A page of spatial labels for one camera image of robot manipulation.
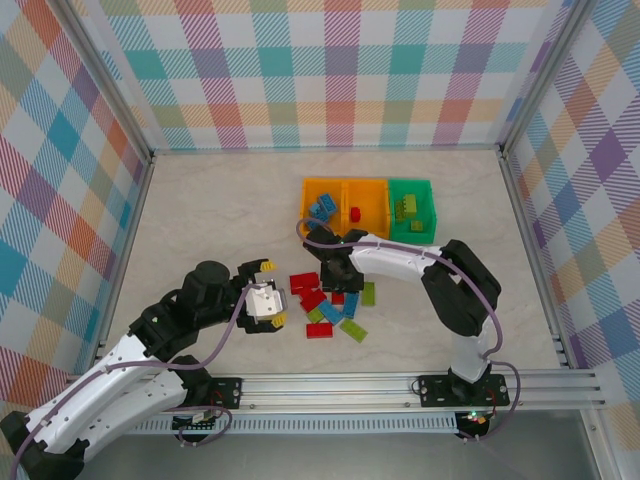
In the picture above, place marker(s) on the large green lego brick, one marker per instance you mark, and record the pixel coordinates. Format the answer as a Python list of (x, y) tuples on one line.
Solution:
[(406, 205)]

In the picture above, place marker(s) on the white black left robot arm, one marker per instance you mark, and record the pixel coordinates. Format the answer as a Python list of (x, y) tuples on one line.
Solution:
[(125, 395)]

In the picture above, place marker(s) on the aluminium frame leg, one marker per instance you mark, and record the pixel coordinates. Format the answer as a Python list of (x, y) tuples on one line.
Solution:
[(597, 445)]

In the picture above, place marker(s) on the small red lego brick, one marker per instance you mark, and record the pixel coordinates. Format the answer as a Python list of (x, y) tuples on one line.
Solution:
[(338, 299), (355, 214)]

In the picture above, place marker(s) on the aluminium frame rail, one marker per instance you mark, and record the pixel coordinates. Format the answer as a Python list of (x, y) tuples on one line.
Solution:
[(532, 250), (325, 149), (127, 250)]

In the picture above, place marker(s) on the small electronics board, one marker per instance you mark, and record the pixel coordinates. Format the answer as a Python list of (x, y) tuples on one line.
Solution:
[(475, 417), (192, 420)]

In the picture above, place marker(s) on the small green lego brick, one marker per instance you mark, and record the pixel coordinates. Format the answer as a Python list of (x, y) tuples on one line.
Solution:
[(416, 226), (315, 315)]

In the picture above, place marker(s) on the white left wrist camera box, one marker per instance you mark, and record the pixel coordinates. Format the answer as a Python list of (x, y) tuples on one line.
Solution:
[(265, 302)]

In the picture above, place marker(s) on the wide aluminium extrusion rail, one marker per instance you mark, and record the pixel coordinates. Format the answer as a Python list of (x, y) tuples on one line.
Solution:
[(330, 390)]

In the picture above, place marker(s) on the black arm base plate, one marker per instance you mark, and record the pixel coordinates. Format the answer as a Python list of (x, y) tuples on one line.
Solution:
[(440, 390), (227, 392)]

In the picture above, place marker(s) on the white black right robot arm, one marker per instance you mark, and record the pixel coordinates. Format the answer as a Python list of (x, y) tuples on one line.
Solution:
[(390, 260)]

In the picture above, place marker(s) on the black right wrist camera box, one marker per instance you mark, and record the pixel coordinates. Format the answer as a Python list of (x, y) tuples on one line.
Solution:
[(322, 240)]

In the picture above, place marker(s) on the aluminium frame post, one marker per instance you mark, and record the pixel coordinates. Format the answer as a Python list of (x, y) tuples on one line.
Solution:
[(547, 75), (107, 75)]

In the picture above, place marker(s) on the green plastic bin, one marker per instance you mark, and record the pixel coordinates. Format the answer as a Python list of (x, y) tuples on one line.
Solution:
[(425, 210)]

